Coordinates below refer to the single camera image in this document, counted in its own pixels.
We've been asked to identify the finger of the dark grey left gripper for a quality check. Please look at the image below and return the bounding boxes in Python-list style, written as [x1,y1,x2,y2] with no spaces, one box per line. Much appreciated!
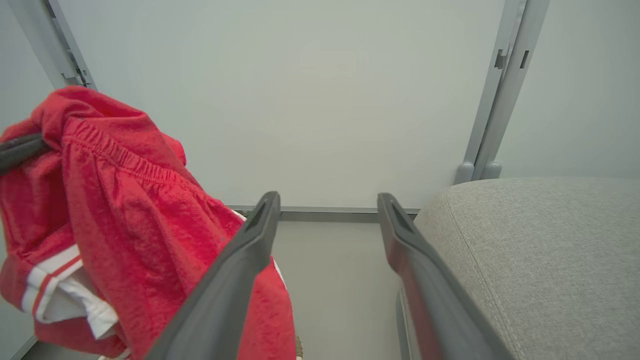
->
[145,191,281,360]

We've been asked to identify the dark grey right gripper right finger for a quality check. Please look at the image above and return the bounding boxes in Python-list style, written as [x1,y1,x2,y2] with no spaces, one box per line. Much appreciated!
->
[377,192,516,360]

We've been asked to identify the dark grey pointed right gripper left finger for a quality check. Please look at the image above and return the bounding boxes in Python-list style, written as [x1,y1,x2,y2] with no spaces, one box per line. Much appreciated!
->
[0,132,51,175]

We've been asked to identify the red shorts with white stripes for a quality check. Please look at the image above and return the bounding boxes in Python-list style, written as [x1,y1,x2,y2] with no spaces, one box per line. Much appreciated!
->
[0,85,298,360]

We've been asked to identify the grey fabric sofa seat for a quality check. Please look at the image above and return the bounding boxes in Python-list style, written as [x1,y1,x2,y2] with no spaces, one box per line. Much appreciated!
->
[397,176,640,360]

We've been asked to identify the grey metal wall post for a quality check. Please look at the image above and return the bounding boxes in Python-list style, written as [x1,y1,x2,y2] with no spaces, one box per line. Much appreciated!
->
[454,0,551,185]
[7,0,98,91]

